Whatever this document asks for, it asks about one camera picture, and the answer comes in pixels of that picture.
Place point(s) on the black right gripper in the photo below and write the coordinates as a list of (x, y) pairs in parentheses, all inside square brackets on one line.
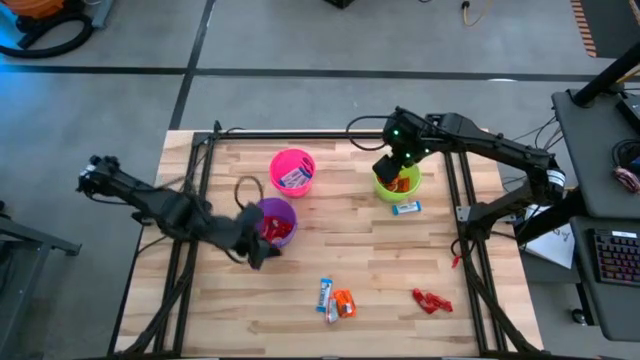
[(405, 137)]

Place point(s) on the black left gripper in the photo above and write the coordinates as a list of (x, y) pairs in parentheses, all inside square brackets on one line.
[(240, 230)]

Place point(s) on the white blue Hershey's bar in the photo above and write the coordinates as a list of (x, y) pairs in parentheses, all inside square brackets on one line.
[(406, 208), (306, 172), (292, 178), (324, 295)]

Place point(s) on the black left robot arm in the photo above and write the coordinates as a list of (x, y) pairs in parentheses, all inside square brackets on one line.
[(165, 210)]

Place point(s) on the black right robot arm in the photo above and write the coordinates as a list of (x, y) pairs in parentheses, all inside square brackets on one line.
[(500, 147)]

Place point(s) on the green plastic bucket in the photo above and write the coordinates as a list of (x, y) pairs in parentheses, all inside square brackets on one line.
[(400, 196)]

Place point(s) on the purple plastic bucket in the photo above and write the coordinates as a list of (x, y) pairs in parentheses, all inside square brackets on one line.
[(285, 207)]

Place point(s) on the pink plastic bucket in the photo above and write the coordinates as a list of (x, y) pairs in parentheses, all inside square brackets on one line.
[(282, 162)]

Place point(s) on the white paper sheet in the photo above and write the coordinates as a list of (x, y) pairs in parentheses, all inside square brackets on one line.
[(555, 247)]

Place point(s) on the grey metal cart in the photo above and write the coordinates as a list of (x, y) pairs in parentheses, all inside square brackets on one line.
[(45, 239)]

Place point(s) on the black stand pole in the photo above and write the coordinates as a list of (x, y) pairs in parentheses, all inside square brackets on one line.
[(605, 77)]

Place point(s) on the black caster wheel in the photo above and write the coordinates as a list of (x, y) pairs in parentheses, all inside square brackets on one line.
[(579, 316)]

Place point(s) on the black backlit keyboard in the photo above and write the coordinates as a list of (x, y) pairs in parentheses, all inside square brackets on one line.
[(617, 257)]

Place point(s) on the dark grey desk top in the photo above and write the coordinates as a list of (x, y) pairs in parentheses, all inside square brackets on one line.
[(607, 310)]

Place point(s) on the dark mat striped edge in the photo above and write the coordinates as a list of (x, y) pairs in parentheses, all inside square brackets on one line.
[(615, 25)]

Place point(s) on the orange shop vacuum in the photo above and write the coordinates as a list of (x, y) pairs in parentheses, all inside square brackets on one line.
[(35, 7)]

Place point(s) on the black aluminium table frame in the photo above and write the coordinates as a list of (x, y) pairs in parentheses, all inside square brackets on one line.
[(300, 135)]

